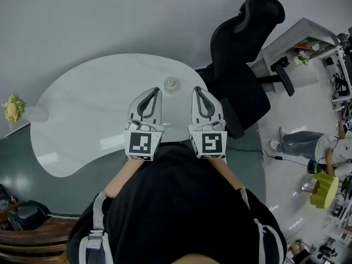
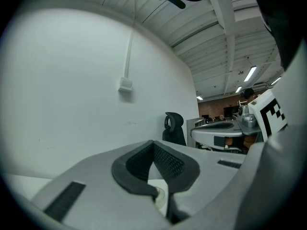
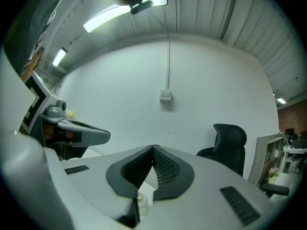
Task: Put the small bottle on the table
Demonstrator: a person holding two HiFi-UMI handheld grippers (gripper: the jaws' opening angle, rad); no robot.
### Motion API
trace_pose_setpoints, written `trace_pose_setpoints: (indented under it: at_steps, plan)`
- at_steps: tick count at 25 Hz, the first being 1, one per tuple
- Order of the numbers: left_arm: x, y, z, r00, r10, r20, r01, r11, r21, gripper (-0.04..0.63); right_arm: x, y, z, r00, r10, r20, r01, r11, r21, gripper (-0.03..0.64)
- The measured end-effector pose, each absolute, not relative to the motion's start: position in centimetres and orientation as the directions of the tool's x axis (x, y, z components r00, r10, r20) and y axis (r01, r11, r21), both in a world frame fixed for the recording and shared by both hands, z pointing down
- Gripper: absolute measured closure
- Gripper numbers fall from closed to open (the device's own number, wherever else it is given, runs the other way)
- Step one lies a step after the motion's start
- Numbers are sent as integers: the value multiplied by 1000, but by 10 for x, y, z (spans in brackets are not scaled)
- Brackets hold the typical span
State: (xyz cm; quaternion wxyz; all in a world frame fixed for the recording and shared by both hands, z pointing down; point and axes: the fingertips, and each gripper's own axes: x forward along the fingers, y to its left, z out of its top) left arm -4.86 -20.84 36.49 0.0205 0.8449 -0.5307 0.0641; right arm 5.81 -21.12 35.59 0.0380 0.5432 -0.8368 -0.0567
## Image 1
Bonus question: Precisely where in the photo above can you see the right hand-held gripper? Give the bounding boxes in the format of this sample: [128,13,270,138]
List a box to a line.
[187,86,228,160]

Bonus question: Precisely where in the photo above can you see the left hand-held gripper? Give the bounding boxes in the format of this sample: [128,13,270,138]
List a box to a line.
[123,86,166,162]

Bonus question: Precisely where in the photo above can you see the frosted glass bottle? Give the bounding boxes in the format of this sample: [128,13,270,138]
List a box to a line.
[163,76,181,95]

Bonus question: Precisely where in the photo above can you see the person's right forearm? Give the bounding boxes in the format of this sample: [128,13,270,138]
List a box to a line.
[207,157,245,194]

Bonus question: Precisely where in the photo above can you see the person's left forearm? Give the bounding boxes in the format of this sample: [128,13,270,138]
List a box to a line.
[104,158,151,199]

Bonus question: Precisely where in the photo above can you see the white kidney-shaped table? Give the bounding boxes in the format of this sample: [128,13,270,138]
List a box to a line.
[29,53,210,178]

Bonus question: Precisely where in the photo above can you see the black office chair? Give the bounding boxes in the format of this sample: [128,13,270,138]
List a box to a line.
[194,0,295,139]

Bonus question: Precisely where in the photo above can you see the person's torso in black shirt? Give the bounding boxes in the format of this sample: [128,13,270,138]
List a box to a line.
[65,143,288,264]

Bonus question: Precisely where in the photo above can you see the white potted flowers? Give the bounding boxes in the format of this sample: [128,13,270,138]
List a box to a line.
[293,49,310,66]

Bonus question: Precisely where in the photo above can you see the grey shelving unit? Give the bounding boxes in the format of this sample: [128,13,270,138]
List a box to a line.
[249,17,340,93]

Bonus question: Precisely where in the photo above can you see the yellow flower bouquet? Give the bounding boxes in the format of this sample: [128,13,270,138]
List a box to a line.
[0,92,27,130]

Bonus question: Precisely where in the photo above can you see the white long desk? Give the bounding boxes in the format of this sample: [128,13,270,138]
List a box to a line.
[331,45,352,112]

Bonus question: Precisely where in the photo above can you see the yellow-green round stool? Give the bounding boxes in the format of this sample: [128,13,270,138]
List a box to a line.
[301,172,339,210]

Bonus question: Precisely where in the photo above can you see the black bag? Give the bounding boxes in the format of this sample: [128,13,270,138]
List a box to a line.
[0,184,52,232]

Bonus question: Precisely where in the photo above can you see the dark wooden furniture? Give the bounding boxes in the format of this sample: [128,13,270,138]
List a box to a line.
[0,202,80,264]

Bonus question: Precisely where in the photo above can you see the black floor cable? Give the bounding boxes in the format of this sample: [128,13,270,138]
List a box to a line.
[262,150,311,166]

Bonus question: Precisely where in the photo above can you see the grey-white shoulder strap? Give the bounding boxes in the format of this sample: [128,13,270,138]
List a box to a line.
[79,191,113,264]
[239,186,251,210]

